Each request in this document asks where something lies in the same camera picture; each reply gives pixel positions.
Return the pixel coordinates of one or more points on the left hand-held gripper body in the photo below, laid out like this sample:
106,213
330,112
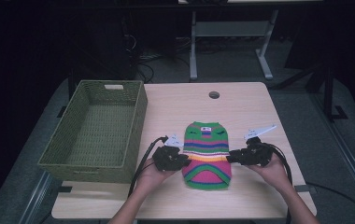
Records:
167,157

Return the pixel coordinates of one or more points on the striped knitted pet sweater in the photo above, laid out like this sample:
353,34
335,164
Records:
207,155

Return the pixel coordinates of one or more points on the person's right hand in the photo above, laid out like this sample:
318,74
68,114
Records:
275,174

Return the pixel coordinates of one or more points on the grey metal desk frame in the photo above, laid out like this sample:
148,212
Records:
228,28

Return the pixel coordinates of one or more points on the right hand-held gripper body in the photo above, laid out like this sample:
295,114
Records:
256,154

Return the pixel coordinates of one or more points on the black metal stand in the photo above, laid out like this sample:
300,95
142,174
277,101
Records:
329,93

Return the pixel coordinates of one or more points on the green woven basket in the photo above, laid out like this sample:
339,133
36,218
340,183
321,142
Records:
99,133

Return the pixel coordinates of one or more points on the dark cabinet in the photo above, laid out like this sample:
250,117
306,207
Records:
104,46

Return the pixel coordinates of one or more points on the person's left hand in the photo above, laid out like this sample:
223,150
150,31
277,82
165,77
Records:
150,180

